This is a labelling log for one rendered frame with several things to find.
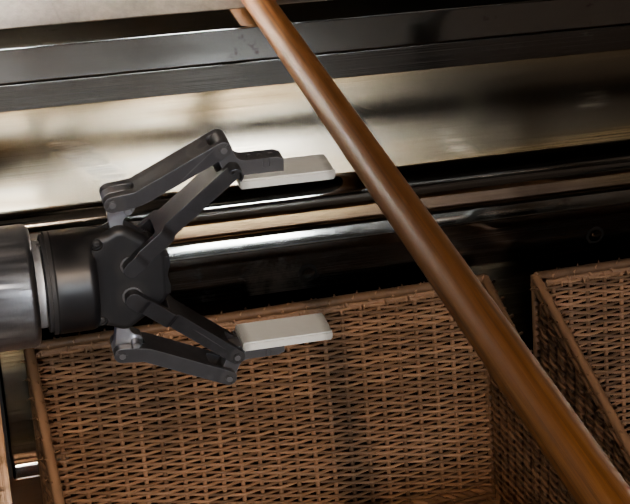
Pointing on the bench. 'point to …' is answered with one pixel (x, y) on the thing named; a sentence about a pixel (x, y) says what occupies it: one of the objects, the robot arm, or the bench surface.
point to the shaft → (451, 278)
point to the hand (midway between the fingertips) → (314, 250)
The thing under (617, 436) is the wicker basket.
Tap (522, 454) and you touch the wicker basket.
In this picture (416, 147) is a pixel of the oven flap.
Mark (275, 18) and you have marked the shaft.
